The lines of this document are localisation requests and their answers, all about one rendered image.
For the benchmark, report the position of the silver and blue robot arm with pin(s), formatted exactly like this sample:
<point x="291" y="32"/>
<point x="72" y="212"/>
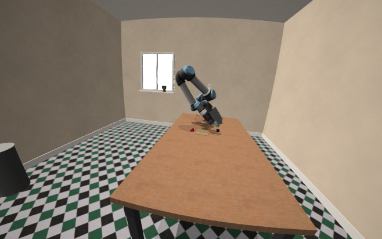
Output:
<point x="188" y="73"/>

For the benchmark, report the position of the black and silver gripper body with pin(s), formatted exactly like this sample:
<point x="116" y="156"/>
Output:
<point x="207" y="116"/>

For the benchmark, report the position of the tan square mat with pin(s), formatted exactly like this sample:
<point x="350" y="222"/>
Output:
<point x="202" y="132"/>

